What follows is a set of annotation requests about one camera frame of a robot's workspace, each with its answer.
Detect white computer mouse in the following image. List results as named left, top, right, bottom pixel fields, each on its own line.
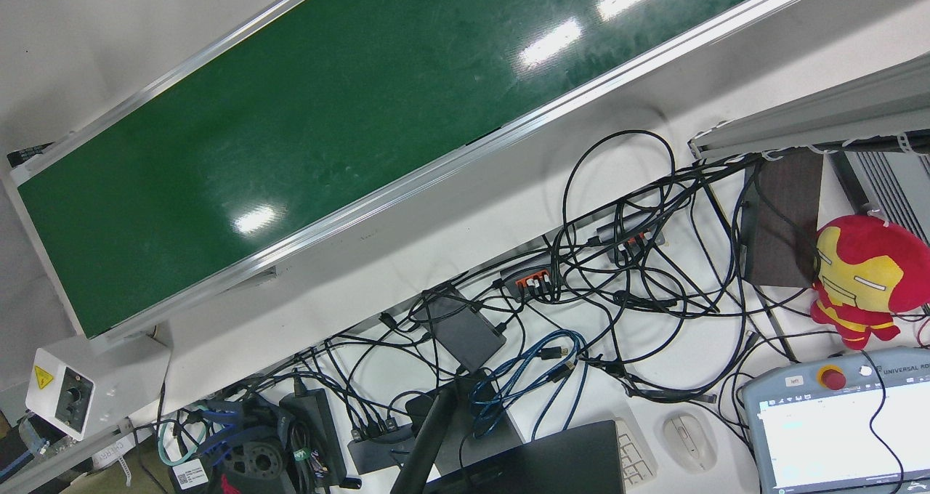
left=661, top=413, right=718, bottom=473

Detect white conveyor control box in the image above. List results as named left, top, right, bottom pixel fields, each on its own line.
left=25, top=334, right=171, bottom=441

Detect black flat adapter box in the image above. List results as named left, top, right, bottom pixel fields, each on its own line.
left=420, top=287, right=507, bottom=373

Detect grey finned computer case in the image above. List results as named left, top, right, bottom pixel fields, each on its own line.
left=828, top=149, right=930, bottom=244

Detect green conveyor belt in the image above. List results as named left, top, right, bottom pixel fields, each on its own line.
left=4, top=0, right=858, bottom=355

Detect red yellow plush figure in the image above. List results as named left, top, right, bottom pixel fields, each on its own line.
left=809, top=215, right=930, bottom=351

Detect black laptop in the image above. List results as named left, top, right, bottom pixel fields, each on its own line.
left=425, top=420, right=627, bottom=494

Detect grey usb hub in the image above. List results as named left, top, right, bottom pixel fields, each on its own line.
left=596, top=214, right=666, bottom=255

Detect black round device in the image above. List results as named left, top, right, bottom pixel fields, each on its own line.
left=218, top=436, right=291, bottom=494

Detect usb hub orange ports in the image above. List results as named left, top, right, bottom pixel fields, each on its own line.
left=500, top=253, right=560, bottom=300

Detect black looped cable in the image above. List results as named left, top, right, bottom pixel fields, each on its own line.
left=562, top=129, right=676, bottom=277

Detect white label tag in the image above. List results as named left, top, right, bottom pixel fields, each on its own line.
left=172, top=459, right=211, bottom=489

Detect blue cable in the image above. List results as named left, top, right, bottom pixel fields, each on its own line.
left=469, top=329, right=589, bottom=440

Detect dark brown box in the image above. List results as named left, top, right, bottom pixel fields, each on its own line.
left=741, top=149, right=825, bottom=289

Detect grey robot teach pendant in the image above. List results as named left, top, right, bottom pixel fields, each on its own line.
left=741, top=347, right=930, bottom=494

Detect white keyboard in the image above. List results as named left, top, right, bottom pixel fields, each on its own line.
left=614, top=418, right=658, bottom=489

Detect black docking hub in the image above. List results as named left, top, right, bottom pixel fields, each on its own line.
left=347, top=421, right=415, bottom=473

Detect aluminium profile beam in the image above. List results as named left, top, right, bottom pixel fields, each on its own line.
left=687, top=51, right=930, bottom=162

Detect black power brick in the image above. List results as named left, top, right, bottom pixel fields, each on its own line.
left=280, top=389, right=348, bottom=480

